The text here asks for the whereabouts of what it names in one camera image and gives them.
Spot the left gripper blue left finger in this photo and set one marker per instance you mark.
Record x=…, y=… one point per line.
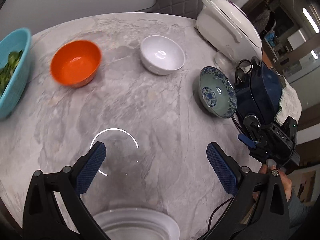
x=87, y=167

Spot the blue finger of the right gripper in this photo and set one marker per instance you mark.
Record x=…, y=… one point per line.
x=245, y=140

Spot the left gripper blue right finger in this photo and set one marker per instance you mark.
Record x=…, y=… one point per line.
x=225, y=167

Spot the blue white patterned bowl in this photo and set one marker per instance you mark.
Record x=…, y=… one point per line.
x=216, y=93

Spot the white oval plate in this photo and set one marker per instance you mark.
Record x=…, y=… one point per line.
x=137, y=223

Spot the orange plastic bowl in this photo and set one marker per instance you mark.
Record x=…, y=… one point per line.
x=75, y=64

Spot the small white bowl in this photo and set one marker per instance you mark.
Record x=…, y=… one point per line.
x=161, y=55

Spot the right hand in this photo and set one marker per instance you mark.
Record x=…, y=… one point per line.
x=287, y=183

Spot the white cloth towel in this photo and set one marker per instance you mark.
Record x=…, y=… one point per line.
x=289, y=103

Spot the dark blue electric kettle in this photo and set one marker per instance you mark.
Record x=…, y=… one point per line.
x=258, y=91

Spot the grey ribbed right sleeve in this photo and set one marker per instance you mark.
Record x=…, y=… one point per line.
x=297, y=212

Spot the clear glass cup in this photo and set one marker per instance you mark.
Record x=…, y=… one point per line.
x=222, y=62

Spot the white rice cooker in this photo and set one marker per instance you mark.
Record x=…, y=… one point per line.
x=226, y=27

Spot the green leafy vegetables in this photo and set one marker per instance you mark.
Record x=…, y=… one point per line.
x=8, y=70

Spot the turquoise plastic colander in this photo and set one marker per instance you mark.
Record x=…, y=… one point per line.
x=20, y=39

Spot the grey quilted chair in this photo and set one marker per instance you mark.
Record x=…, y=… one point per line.
x=183, y=8

